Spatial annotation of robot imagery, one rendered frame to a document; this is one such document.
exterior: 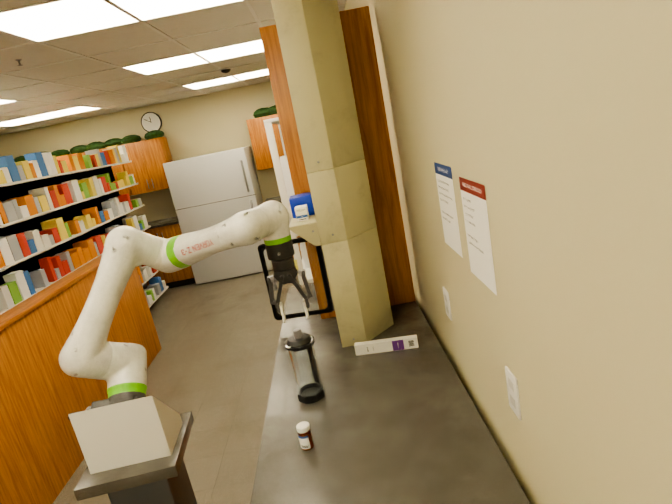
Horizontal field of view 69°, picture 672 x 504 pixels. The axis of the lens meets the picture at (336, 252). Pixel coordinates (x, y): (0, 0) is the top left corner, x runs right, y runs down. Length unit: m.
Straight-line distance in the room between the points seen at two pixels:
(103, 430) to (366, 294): 1.11
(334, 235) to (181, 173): 5.25
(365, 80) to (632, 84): 1.78
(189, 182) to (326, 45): 5.25
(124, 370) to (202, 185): 5.37
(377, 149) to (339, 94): 0.42
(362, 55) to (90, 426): 1.81
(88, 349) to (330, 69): 1.33
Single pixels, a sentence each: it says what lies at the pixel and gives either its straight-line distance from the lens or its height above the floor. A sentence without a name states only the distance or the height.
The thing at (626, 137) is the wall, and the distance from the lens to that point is 0.68.
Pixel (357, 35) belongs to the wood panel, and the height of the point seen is 2.23.
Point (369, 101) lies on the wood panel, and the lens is 2.34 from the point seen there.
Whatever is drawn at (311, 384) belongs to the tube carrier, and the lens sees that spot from 1.80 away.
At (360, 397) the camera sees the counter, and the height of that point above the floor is 0.94.
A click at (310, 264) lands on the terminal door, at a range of 2.36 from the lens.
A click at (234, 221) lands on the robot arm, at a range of 1.51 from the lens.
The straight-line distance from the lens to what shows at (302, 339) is 1.74.
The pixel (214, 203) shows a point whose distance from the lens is 7.06.
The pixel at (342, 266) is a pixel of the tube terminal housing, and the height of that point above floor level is 1.30.
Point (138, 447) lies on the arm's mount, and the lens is 1.83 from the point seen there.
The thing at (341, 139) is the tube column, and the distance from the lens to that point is 2.01.
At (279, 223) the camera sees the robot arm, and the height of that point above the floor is 1.60.
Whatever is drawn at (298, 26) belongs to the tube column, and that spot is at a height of 2.24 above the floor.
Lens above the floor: 1.88
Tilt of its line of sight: 15 degrees down
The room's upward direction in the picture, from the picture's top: 11 degrees counter-clockwise
